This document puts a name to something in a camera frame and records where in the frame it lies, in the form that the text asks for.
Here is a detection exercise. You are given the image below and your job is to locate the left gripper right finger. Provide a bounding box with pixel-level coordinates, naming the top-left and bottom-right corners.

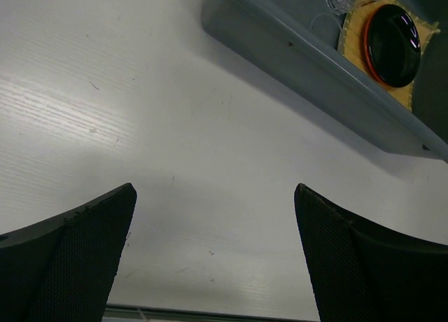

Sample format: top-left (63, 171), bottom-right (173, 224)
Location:
top-left (294, 183), bottom-right (447, 321)

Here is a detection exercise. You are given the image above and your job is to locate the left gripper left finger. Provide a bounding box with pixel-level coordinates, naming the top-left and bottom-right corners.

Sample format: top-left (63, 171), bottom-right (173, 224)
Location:
top-left (1, 183), bottom-right (137, 321)

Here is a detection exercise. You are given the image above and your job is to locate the orange plastic plate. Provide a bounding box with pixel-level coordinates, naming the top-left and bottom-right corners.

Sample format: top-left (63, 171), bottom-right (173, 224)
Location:
top-left (360, 3), bottom-right (421, 89)

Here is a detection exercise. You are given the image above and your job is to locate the black plate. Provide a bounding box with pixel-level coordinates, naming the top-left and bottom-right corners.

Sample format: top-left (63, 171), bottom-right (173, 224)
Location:
top-left (367, 4), bottom-right (422, 88)

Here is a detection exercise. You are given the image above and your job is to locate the woven bamboo mat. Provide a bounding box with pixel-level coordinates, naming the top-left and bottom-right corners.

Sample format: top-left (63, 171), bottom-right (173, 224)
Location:
top-left (336, 0), bottom-right (440, 111)

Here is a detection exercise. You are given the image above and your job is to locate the grey plastic bin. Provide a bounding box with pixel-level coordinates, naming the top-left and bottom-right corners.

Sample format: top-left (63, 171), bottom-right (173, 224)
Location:
top-left (201, 0), bottom-right (447, 160)

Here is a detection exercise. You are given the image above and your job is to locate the aluminium table edge rail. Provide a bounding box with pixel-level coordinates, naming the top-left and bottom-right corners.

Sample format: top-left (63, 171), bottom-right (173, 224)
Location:
top-left (102, 304), bottom-right (301, 322)

